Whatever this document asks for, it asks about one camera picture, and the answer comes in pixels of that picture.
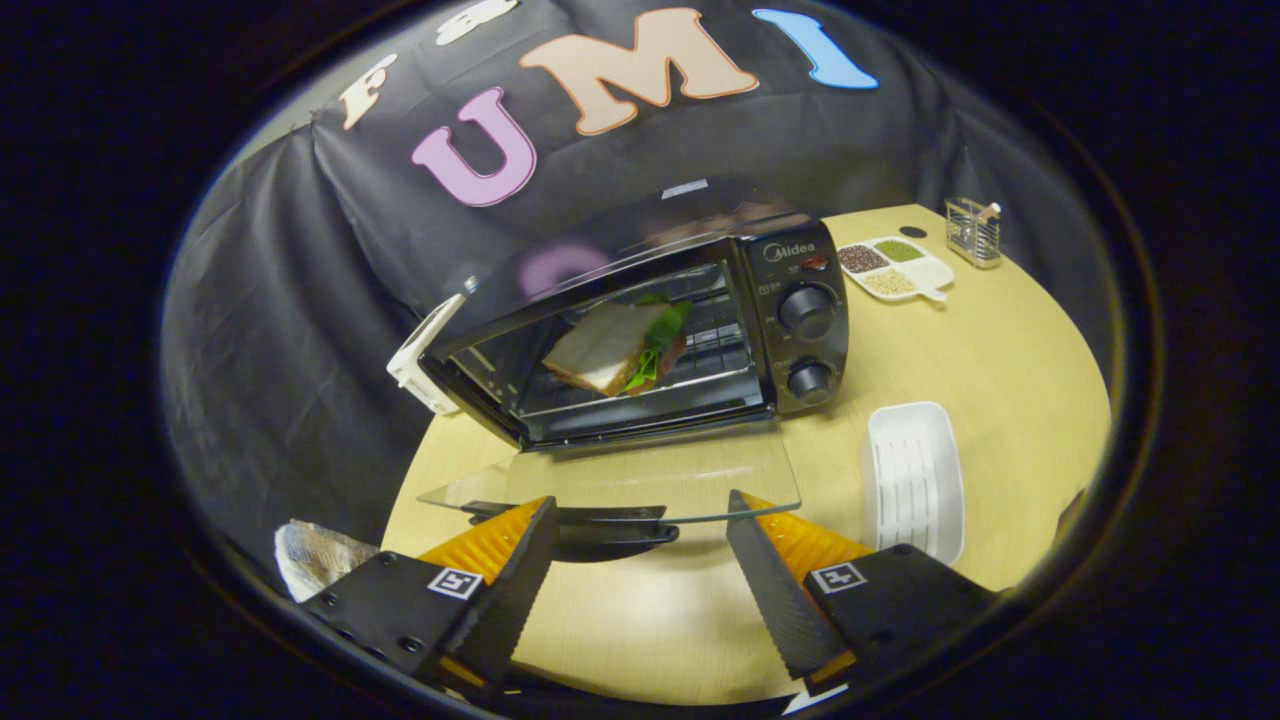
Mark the white divided dish with beans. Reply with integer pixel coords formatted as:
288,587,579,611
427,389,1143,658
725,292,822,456
836,235,956,303

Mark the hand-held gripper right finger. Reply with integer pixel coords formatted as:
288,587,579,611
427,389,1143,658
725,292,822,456
725,489,1003,697

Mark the crumpled silver foil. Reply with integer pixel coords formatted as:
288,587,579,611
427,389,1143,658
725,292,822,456
274,519,381,604

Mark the black toaster oven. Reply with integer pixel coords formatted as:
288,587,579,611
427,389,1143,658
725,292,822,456
417,175,852,563

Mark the black backdrop cloth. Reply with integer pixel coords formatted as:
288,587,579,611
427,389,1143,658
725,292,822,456
160,0,1121,593

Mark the wire mesh basket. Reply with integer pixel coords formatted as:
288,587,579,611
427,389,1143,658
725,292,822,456
944,197,1004,270

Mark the white ribbed plastic tray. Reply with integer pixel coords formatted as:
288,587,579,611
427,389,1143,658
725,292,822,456
862,401,967,567

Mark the white power strip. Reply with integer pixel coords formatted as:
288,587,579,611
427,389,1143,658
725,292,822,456
386,292,469,416

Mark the sandwich with lettuce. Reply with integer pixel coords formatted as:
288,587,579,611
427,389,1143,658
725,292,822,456
541,293,693,398

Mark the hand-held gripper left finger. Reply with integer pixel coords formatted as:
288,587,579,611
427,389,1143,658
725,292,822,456
298,496,561,701

